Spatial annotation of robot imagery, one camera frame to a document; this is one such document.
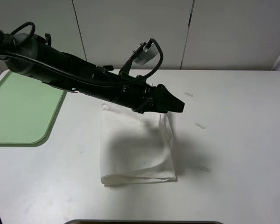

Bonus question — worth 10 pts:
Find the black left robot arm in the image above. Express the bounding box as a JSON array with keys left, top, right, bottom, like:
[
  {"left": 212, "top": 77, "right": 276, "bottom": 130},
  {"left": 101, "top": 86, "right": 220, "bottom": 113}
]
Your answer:
[{"left": 0, "top": 22, "right": 184, "bottom": 113}]

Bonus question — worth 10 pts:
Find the clear tape marker middle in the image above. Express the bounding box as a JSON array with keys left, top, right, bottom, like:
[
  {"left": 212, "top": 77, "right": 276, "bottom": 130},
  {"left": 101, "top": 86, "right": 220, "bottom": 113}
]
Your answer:
[{"left": 195, "top": 123, "right": 205, "bottom": 129}]

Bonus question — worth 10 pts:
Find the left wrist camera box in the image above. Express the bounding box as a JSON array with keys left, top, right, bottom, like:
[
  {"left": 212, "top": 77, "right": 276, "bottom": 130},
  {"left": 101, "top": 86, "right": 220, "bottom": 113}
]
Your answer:
[{"left": 119, "top": 38, "right": 164, "bottom": 78}]

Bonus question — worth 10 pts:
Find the light green plastic tray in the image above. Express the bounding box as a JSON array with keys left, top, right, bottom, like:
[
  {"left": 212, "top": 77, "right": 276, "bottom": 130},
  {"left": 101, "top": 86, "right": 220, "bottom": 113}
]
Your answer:
[{"left": 0, "top": 70, "right": 66, "bottom": 147}]

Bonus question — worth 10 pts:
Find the clear tape marker near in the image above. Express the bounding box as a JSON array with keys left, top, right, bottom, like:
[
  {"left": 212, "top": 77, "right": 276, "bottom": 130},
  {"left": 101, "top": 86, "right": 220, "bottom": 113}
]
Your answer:
[{"left": 199, "top": 166, "right": 211, "bottom": 173}]

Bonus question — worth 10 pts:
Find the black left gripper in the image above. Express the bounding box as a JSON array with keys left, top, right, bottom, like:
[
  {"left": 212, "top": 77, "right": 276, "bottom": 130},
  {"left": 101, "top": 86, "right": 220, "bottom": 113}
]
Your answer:
[{"left": 132, "top": 84, "right": 185, "bottom": 114}]

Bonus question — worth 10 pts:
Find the white short sleeve shirt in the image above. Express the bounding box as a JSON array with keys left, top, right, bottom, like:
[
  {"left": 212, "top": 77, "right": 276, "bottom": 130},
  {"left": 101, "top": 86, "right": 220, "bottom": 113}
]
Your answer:
[{"left": 100, "top": 103, "right": 176, "bottom": 186}]

